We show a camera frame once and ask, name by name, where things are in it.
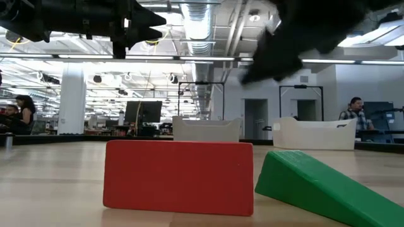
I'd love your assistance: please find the red wedge block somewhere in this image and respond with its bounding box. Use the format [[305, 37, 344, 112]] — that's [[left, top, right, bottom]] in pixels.
[[102, 139, 255, 218]]

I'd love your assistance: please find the white plastic bin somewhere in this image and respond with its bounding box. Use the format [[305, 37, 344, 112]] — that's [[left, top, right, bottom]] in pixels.
[[271, 116, 358, 151]]

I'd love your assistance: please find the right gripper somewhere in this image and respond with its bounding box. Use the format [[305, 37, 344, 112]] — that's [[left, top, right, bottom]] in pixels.
[[241, 18, 304, 86]]

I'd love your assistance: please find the black aluminium table frame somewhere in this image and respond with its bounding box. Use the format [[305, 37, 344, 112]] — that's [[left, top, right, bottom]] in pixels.
[[0, 134, 404, 154]]

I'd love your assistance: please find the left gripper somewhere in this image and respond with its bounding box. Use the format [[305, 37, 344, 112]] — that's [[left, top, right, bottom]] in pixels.
[[109, 0, 167, 59]]

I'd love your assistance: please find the person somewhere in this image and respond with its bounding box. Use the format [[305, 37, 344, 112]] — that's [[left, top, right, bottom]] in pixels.
[[338, 96, 376, 132], [15, 94, 37, 136], [0, 104, 21, 136]]

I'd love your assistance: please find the green wedge block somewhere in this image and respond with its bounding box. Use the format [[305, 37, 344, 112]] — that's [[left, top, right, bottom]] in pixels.
[[254, 149, 404, 227]]

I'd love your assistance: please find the black monitor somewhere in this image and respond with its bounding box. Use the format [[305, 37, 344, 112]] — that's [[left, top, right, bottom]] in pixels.
[[123, 100, 163, 125]]

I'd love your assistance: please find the white pillar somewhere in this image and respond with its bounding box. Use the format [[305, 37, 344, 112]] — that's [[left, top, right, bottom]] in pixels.
[[57, 62, 87, 136]]

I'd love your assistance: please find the black gantry frame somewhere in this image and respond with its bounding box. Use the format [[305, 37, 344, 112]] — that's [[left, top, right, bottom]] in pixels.
[[177, 81, 226, 122], [278, 84, 324, 122]]

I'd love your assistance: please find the long ceiling light strip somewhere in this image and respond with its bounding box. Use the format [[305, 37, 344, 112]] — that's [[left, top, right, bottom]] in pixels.
[[0, 53, 404, 66]]

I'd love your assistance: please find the silver ceiling duct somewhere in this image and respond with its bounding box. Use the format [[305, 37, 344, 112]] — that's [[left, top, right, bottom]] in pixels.
[[179, 0, 216, 120]]

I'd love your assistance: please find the grey plastic bin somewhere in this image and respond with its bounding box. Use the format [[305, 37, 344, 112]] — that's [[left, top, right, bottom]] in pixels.
[[172, 115, 242, 143]]

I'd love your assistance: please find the grey metal cylinder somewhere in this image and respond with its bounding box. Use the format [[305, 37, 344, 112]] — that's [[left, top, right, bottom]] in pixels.
[[4, 132, 15, 149]]

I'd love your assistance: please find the dark monitor on desk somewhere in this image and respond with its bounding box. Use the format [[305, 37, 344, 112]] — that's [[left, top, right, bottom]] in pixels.
[[362, 100, 404, 143]]

